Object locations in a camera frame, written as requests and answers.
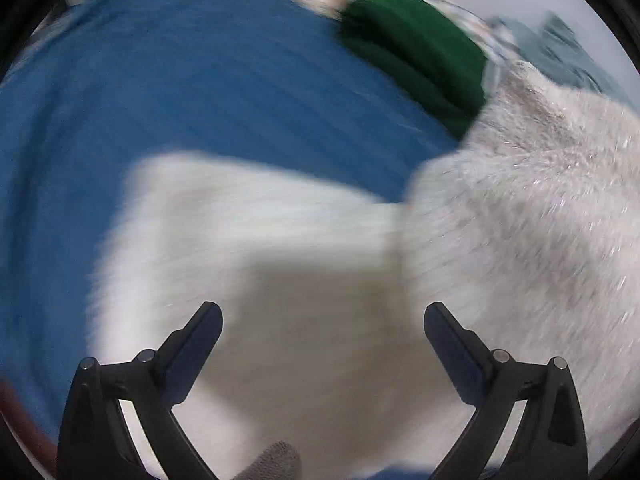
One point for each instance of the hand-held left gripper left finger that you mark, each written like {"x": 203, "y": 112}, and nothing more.
{"x": 192, "y": 355}

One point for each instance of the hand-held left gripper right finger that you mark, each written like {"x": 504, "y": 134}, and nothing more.
{"x": 452, "y": 355}

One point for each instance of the white tweed jacket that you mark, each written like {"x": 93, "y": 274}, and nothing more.
{"x": 310, "y": 260}

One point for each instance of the blue striped bed sheet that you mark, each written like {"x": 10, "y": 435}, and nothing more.
{"x": 175, "y": 85}

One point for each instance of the folded green striped garment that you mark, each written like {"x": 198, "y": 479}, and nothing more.
{"x": 420, "y": 50}

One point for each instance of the teal duvet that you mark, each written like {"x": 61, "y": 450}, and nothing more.
{"x": 565, "y": 55}

